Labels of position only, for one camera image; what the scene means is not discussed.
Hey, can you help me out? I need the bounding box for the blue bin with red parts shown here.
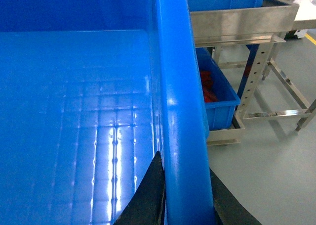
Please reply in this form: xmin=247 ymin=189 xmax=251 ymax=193
xmin=196 ymin=47 xmax=240 ymax=131

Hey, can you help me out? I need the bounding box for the steel roller shelf rack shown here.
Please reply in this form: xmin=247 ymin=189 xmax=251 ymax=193
xmin=190 ymin=0 xmax=299 ymax=146

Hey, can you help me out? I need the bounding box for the large blue plastic crate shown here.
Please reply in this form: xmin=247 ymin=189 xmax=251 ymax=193
xmin=0 ymin=0 xmax=215 ymax=225

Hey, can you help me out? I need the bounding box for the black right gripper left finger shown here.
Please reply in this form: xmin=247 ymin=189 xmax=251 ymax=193
xmin=114 ymin=151 xmax=165 ymax=225

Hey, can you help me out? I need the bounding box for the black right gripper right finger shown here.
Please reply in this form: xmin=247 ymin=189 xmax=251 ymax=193
xmin=210 ymin=169 xmax=261 ymax=225

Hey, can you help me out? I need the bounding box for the steel frame table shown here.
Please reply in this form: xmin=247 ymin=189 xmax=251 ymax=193
xmin=243 ymin=12 xmax=316 ymax=132

